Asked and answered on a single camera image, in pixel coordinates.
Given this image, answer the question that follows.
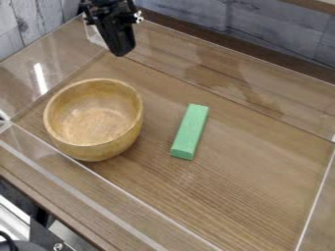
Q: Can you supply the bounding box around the clear acrylic corner bracket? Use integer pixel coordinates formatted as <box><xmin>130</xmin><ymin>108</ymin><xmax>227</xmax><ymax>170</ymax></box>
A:
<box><xmin>84</xmin><ymin>25</ymin><xmax>107</xmax><ymax>49</ymax></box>

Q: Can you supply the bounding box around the black cable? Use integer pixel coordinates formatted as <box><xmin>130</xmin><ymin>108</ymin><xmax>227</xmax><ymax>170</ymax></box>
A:
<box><xmin>0</xmin><ymin>230</ymin><xmax>19</xmax><ymax>251</ymax></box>

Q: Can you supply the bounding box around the black metal bracket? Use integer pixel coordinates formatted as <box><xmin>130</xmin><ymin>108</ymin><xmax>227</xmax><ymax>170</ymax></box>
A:
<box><xmin>30</xmin><ymin>219</ymin><xmax>66</xmax><ymax>251</ymax></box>

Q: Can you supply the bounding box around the wooden bowl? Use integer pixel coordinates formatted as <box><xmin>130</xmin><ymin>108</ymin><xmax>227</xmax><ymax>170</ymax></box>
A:
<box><xmin>43</xmin><ymin>78</ymin><xmax>144</xmax><ymax>162</ymax></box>

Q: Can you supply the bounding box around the clear acrylic enclosure wall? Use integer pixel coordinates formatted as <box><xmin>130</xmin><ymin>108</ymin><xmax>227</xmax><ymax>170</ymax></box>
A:
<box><xmin>0</xmin><ymin>20</ymin><xmax>335</xmax><ymax>251</ymax></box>

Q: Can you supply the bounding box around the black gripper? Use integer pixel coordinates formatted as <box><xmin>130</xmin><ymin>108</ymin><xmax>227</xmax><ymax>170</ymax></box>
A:
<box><xmin>79</xmin><ymin>0</ymin><xmax>144</xmax><ymax>57</ymax></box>

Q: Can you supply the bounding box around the green rectangular block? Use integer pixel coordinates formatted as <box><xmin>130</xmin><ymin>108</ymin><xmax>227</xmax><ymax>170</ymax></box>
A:
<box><xmin>170</xmin><ymin>104</ymin><xmax>210</xmax><ymax>160</ymax></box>

